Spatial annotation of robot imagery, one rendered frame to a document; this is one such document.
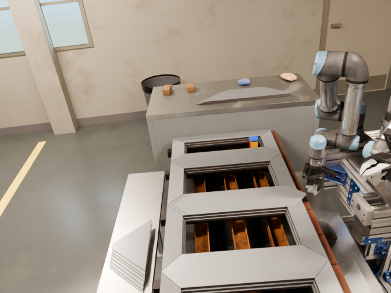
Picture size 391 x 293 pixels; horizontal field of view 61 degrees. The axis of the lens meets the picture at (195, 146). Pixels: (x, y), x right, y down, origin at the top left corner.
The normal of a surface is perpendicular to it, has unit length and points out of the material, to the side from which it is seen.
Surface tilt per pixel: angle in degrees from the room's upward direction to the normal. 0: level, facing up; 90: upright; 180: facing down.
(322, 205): 0
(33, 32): 90
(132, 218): 0
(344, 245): 0
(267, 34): 90
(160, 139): 90
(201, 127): 90
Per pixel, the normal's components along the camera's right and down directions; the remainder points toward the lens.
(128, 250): -0.09, -0.85
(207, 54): 0.09, 0.51
